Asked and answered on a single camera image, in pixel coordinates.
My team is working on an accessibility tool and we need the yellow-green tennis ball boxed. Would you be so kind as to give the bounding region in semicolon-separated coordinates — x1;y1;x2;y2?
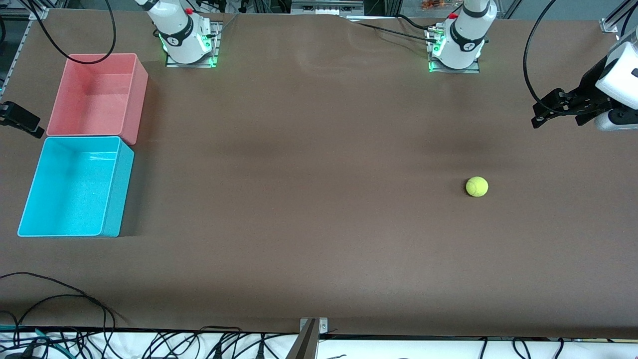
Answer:
466;177;489;198

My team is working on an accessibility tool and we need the pink plastic bin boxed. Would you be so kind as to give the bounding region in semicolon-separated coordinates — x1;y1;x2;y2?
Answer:
46;53;149;146

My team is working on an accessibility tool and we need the blue plastic bin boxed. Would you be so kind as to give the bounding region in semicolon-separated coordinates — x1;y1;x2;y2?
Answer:
17;136;135;238

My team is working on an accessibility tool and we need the grey metal box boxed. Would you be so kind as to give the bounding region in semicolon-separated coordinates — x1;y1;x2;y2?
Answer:
291;0;364;15

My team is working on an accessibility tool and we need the grey metal bar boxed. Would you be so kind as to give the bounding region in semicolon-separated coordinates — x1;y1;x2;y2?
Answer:
285;319;319;359

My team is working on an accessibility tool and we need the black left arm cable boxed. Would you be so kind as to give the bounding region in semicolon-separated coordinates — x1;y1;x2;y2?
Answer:
522;0;559;105

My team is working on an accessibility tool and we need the aluminium frame profile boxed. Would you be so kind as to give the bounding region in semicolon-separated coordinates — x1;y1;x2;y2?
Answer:
604;0;638;26

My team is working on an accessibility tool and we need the aluminium frame rail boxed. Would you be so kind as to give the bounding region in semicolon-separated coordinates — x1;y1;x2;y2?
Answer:
0;20;32;95

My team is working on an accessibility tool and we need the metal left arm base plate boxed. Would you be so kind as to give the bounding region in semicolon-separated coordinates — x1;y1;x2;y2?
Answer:
428;27;480;74

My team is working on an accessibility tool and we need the long black floor cable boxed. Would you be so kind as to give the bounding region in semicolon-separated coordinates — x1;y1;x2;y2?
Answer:
0;272;118;332

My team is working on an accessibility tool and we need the short black base cable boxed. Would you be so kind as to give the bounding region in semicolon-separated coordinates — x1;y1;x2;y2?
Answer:
396;14;435;30

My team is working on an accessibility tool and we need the long black base cable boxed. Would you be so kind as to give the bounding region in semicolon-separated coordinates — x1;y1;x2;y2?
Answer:
356;22;440;44

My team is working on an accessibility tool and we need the looped black floor cable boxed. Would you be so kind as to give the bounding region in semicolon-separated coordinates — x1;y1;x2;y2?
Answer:
12;294;109;345

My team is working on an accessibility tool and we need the teal cable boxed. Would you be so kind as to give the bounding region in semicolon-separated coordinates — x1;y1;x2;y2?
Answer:
0;324;68;352

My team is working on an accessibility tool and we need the arched black cable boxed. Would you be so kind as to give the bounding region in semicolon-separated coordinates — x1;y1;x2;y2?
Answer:
199;326;243;359

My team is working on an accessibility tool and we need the small metal table bracket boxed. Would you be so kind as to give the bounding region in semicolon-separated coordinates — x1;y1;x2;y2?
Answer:
299;318;328;336

